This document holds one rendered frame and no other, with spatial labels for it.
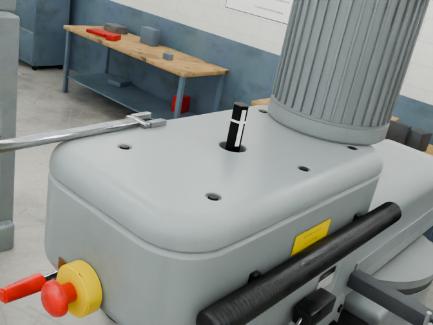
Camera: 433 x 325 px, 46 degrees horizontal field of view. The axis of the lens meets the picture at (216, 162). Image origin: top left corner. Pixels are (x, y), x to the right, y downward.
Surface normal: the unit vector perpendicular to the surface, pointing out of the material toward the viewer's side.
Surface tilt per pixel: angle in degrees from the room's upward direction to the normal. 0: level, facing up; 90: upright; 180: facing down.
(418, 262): 0
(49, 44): 90
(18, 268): 0
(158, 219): 45
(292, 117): 90
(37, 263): 0
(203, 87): 90
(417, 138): 90
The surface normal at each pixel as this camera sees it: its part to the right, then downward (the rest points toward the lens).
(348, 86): -0.08, 0.37
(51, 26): 0.74, 0.38
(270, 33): -0.65, 0.18
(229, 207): 0.29, -0.84
